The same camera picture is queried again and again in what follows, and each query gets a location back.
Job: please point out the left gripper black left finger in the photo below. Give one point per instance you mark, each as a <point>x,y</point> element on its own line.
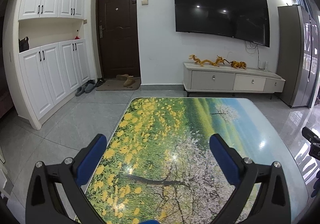
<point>44,204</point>

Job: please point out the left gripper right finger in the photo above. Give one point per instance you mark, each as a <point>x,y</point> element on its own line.
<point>272,204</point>

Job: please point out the blue gloved right hand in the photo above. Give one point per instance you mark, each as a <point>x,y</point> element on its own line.
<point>316,186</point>

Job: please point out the grey slippers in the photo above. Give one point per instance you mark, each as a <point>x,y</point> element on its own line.
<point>86,88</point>

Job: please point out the black shoes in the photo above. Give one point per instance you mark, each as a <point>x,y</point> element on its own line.
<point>100,81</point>

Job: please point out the brown door mat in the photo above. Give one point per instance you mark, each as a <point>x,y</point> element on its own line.
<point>117,85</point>

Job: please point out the white tv console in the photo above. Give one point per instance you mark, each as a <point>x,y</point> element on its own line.
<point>224,79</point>

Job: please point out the golden dragon figurine right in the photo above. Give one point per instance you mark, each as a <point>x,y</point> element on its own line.
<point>238,64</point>

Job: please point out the golden dragon figurine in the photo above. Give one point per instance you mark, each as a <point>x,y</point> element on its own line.
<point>238,64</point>
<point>200,62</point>

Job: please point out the grey refrigerator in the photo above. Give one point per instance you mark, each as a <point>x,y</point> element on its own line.
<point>298,55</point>

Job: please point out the tan boots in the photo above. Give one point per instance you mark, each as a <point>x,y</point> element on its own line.
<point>128,80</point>

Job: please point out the white shoe cabinet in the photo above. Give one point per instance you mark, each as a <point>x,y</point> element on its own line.
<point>56,64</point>

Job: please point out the golden dragon figurine left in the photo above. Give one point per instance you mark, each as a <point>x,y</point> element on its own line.
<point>200,62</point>

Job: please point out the black bag on shelf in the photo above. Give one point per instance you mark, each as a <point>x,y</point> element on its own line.
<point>23,44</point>

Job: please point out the dark brown entrance door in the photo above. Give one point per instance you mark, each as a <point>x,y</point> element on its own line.
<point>117,35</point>

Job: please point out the black wall television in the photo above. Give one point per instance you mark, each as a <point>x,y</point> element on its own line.
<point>247,20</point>

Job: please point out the wall light switch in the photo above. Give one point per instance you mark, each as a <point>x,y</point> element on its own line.
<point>144,1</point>

